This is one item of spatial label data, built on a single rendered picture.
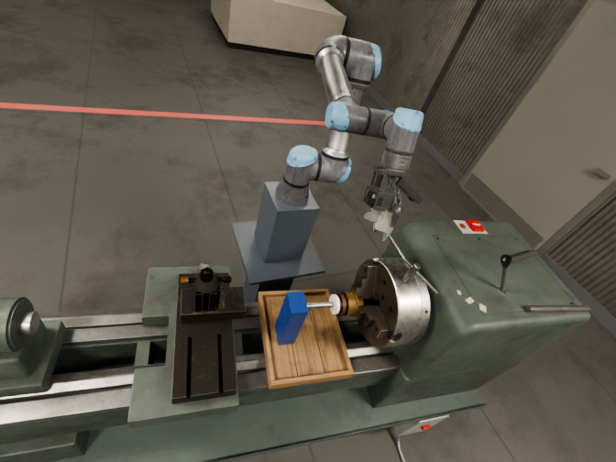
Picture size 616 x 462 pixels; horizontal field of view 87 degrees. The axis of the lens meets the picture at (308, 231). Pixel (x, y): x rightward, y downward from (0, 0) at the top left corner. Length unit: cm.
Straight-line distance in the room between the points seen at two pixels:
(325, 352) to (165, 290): 63
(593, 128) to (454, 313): 312
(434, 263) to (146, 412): 101
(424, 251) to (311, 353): 56
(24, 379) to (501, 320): 140
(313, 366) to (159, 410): 50
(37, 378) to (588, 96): 424
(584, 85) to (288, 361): 367
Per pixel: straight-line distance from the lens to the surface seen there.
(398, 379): 144
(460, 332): 114
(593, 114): 407
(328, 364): 127
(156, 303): 127
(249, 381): 121
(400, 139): 89
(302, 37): 705
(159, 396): 113
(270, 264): 162
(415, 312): 113
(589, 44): 422
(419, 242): 128
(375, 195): 92
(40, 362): 125
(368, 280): 116
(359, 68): 128
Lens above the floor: 199
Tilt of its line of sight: 43 degrees down
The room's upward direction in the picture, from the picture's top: 20 degrees clockwise
